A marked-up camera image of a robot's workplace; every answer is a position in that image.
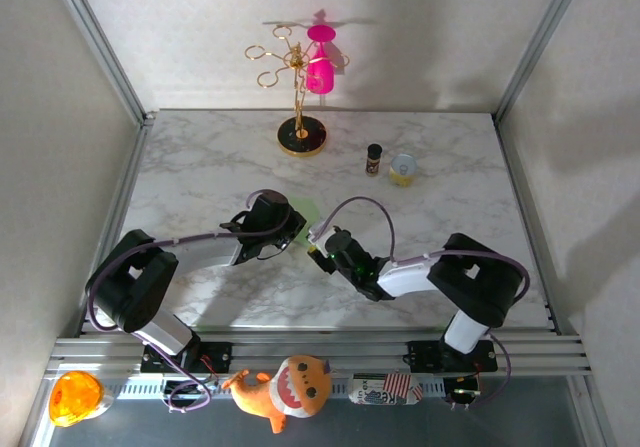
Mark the light green paper sheet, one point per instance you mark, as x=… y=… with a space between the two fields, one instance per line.
x=307 y=212

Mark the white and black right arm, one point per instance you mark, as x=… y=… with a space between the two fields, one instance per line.
x=475 y=277

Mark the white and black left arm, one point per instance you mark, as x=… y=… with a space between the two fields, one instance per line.
x=200 y=254

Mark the small yellow-filled glass cup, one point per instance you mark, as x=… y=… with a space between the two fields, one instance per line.
x=402 y=169

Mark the spice bottle with black cap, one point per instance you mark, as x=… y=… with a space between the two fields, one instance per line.
x=374 y=159

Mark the drink can with flag print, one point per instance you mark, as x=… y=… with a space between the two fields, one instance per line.
x=375 y=392

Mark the orange plush shark toy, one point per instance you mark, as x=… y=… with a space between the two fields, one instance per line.
x=295 y=387

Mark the pink wine glass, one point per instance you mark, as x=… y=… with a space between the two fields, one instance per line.
x=320 y=74

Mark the small black controller board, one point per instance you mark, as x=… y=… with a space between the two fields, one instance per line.
x=180 y=389
x=462 y=392

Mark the orange translucent ball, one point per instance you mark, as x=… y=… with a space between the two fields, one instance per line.
x=75 y=397

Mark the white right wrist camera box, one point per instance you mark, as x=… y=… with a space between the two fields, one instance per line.
x=319 y=232

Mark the wide aluminium base rail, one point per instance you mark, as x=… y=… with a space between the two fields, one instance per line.
x=320 y=352

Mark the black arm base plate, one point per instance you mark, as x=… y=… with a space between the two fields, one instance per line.
x=425 y=357
x=220 y=357

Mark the aluminium side rail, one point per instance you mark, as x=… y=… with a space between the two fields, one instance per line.
x=116 y=227
x=529 y=227

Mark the aluminium frame post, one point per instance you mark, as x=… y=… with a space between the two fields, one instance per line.
x=541 y=42
x=100 y=42

